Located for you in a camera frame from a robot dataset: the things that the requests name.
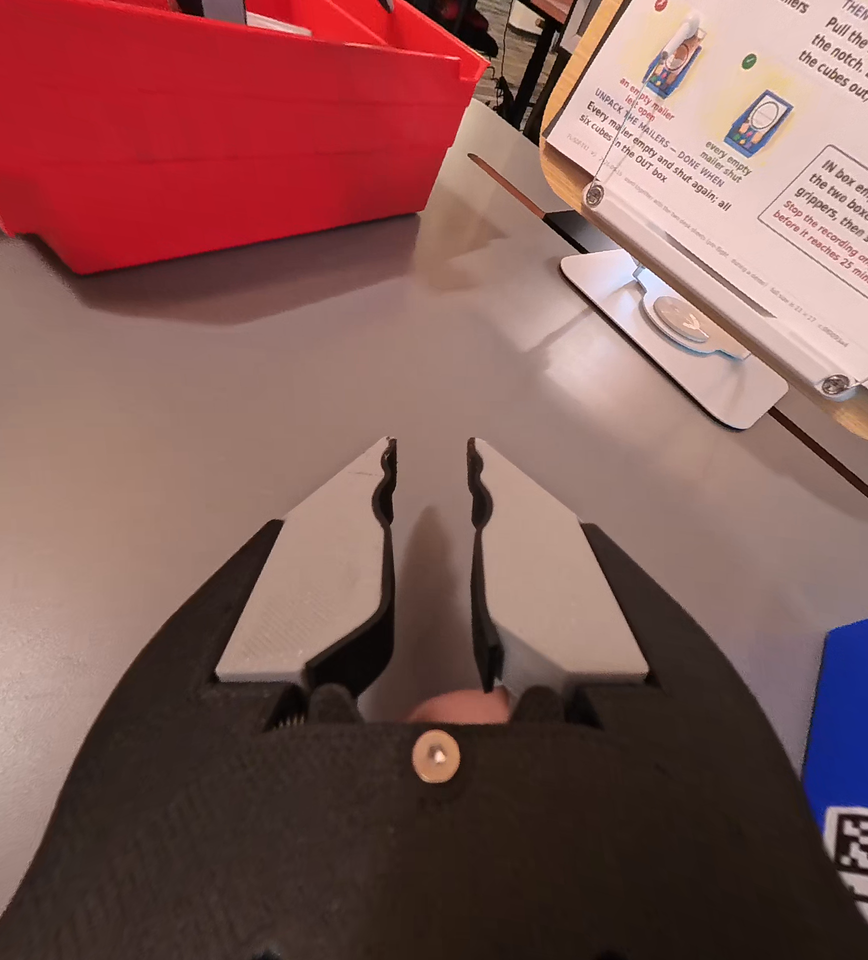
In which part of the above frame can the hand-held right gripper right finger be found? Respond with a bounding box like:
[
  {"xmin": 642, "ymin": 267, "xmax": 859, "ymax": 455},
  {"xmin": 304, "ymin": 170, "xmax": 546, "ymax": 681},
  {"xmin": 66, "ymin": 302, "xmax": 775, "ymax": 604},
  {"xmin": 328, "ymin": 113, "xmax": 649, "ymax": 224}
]
[{"xmin": 467, "ymin": 437, "xmax": 649, "ymax": 695}]

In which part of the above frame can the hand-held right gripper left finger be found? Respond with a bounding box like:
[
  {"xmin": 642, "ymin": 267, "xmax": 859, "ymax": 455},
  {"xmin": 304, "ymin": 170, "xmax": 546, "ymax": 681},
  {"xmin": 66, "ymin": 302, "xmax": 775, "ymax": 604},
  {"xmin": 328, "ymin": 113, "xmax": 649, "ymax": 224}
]
[{"xmin": 215, "ymin": 436, "xmax": 398, "ymax": 697}]

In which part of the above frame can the red plastic bin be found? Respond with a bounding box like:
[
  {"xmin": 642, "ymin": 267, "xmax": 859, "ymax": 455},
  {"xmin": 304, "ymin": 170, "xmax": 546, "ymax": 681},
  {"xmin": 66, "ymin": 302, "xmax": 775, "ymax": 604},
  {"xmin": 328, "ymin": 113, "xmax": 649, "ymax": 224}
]
[{"xmin": 0, "ymin": 0, "xmax": 489, "ymax": 275}]

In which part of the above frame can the printed instruction poster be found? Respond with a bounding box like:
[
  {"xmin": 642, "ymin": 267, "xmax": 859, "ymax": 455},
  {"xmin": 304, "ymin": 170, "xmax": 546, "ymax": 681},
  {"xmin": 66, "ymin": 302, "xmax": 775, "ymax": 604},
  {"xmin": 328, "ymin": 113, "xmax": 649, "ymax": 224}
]
[{"xmin": 546, "ymin": 0, "xmax": 868, "ymax": 414}]

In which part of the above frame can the white cardboard mailer box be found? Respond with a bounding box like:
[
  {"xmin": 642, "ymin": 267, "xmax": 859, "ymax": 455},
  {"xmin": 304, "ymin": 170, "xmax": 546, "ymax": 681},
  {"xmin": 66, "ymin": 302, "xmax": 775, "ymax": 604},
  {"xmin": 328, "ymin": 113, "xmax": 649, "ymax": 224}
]
[{"xmin": 245, "ymin": 11, "xmax": 314, "ymax": 37}]

